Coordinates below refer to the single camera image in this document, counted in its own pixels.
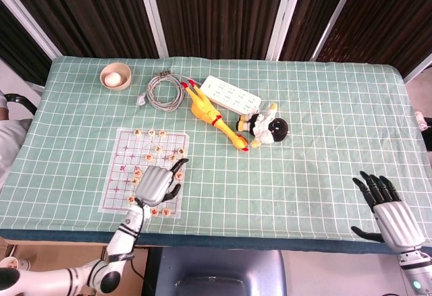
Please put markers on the white power strip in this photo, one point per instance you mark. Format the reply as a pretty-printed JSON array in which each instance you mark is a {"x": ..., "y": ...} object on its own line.
[{"x": 229, "y": 95}]

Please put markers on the black white plush doll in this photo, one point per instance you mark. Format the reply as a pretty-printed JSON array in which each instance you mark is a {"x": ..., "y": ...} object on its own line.
[{"x": 276, "y": 129}]

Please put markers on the grey robot torso base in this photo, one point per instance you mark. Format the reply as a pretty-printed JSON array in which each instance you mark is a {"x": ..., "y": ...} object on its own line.
[{"x": 219, "y": 269}]

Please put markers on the pale egg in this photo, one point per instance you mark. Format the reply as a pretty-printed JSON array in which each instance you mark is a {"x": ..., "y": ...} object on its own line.
[{"x": 112, "y": 79}]

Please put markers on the white garment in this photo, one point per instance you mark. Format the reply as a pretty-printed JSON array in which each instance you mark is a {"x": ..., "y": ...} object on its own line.
[{"x": 10, "y": 141}]

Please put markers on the dark brown slatted screen panel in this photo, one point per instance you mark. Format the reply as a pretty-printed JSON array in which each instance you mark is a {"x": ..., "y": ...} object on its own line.
[
  {"x": 314, "y": 6},
  {"x": 17, "y": 50},
  {"x": 219, "y": 13},
  {"x": 388, "y": 16},
  {"x": 91, "y": 13}
]

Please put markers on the dark teal under cloth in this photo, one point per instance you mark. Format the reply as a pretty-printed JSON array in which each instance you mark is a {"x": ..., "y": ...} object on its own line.
[{"x": 236, "y": 242}]

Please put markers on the white paper cup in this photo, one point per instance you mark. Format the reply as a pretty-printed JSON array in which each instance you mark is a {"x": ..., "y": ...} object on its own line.
[{"x": 8, "y": 263}]

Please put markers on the small white pink object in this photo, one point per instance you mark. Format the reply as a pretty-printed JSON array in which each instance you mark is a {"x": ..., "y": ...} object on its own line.
[{"x": 420, "y": 119}]

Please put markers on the white screen frame post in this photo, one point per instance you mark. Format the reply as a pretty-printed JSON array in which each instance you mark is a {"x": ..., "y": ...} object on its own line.
[
  {"x": 335, "y": 16},
  {"x": 33, "y": 29},
  {"x": 152, "y": 13},
  {"x": 284, "y": 16},
  {"x": 418, "y": 70}
]

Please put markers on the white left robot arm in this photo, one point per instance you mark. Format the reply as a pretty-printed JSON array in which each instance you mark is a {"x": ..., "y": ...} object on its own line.
[{"x": 125, "y": 235}]

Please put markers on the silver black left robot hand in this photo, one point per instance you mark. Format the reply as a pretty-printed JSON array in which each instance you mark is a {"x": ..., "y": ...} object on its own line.
[{"x": 153, "y": 184}]

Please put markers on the round wooden xiangqi piece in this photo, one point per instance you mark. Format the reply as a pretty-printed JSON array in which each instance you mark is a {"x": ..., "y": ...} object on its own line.
[
  {"x": 137, "y": 173},
  {"x": 154, "y": 212},
  {"x": 131, "y": 199},
  {"x": 148, "y": 156},
  {"x": 163, "y": 133},
  {"x": 157, "y": 148},
  {"x": 172, "y": 157},
  {"x": 178, "y": 175},
  {"x": 151, "y": 133},
  {"x": 135, "y": 181},
  {"x": 166, "y": 212},
  {"x": 181, "y": 151},
  {"x": 137, "y": 133}
]

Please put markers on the green checked tablecloth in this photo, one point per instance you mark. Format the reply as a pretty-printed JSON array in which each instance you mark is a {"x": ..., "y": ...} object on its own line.
[{"x": 270, "y": 181}]

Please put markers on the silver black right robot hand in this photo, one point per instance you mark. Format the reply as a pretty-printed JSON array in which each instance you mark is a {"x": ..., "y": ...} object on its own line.
[{"x": 398, "y": 225}]

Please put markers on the translucent xiangqi board sheet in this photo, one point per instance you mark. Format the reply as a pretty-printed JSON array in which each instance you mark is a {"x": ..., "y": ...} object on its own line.
[{"x": 118, "y": 161}]

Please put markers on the beige bowl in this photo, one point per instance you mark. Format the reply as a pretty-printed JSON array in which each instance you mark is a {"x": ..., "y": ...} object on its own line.
[{"x": 125, "y": 82}]

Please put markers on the yellow rubber chicken toy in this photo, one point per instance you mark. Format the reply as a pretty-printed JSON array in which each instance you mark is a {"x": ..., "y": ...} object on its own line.
[{"x": 202, "y": 107}]

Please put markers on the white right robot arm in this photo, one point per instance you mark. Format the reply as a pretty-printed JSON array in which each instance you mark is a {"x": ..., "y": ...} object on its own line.
[{"x": 415, "y": 272}]

